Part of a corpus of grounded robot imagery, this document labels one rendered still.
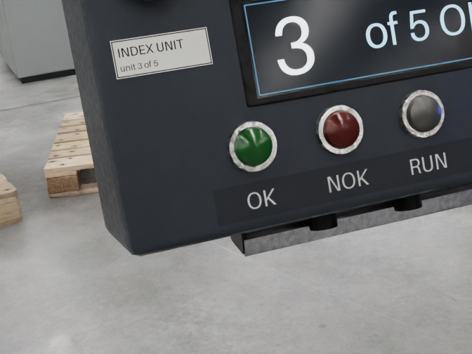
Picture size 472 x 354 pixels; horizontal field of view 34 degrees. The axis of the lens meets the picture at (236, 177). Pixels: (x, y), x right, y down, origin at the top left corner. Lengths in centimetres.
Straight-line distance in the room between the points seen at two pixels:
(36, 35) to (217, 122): 589
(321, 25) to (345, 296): 215
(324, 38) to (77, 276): 251
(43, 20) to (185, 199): 589
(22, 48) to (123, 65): 589
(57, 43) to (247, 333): 427
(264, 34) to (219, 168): 7
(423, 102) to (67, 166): 325
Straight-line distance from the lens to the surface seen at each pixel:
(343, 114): 42
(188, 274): 276
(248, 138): 40
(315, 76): 42
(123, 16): 40
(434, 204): 54
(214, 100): 40
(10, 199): 345
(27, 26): 626
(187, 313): 253
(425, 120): 44
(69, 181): 366
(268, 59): 41
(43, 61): 631
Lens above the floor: 124
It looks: 20 degrees down
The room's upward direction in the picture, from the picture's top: 6 degrees counter-clockwise
